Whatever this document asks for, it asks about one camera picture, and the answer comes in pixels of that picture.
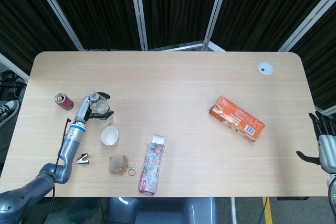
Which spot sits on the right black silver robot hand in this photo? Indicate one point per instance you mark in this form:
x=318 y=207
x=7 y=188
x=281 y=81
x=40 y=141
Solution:
x=328 y=153

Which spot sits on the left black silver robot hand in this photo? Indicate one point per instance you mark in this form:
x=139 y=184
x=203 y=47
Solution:
x=82 y=110

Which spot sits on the transparent plastic water bottle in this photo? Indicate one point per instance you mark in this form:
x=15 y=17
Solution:
x=101 y=106

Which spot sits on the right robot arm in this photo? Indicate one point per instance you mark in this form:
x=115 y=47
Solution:
x=332 y=184

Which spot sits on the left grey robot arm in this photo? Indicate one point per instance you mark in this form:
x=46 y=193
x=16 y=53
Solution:
x=69 y=145

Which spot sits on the white paper cup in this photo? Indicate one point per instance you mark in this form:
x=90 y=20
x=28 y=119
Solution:
x=109 y=136

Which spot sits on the red soda can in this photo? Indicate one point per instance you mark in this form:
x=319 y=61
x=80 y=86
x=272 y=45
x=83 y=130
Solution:
x=65 y=102

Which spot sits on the black staple remover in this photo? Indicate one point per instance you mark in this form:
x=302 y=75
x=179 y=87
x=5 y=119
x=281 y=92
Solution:
x=83 y=159

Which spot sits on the black white sneaker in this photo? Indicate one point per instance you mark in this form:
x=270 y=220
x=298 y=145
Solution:
x=9 y=110

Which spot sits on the long floral pink box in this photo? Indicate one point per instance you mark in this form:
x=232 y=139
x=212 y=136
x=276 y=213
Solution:
x=153 y=163

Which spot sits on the orange cardboard box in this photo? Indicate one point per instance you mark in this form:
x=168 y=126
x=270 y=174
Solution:
x=236 y=117

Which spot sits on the white table leg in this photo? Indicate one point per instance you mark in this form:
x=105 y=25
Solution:
x=233 y=211

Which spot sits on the grey seat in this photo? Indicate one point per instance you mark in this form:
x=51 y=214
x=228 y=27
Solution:
x=162 y=211

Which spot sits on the white partition frame post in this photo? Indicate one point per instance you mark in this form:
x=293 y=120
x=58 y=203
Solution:
x=56 y=9
x=139 y=11
x=13 y=65
x=216 y=11
x=309 y=19

